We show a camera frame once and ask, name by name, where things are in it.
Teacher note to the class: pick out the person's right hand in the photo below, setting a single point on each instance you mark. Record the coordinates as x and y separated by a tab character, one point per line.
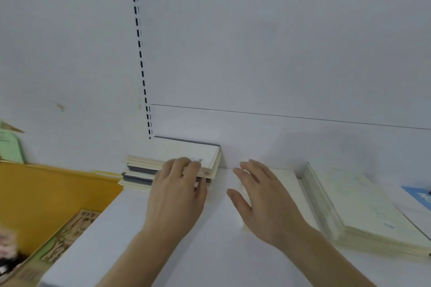
272	212

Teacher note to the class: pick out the person's left hand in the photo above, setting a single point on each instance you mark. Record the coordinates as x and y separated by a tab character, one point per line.
175	206

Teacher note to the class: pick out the plain cream notebook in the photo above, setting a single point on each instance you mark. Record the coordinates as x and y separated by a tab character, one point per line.
293	182

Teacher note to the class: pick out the stack of cream notebooks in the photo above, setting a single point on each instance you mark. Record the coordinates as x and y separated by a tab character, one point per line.
363	202

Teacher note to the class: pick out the blue-striped white notebook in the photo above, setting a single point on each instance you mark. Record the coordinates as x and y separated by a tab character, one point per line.
417	194

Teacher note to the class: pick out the person's right forearm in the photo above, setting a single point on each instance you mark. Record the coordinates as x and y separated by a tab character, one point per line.
330	263

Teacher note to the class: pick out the white metal shelf board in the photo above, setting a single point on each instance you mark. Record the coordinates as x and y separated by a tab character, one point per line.
219	256

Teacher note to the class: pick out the green printed cardboard box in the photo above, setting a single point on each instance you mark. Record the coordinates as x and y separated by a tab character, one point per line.
67	236

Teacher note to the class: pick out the white slotted shelf upright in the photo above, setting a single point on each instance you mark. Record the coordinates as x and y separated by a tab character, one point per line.
138	44

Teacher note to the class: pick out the white shelf back panel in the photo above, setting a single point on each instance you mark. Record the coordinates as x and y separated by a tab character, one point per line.
286	44

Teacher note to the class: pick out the black basket of items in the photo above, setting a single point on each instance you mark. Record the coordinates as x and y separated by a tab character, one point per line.
8	246

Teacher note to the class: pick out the green paper sign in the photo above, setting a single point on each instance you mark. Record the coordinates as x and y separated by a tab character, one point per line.
10	145

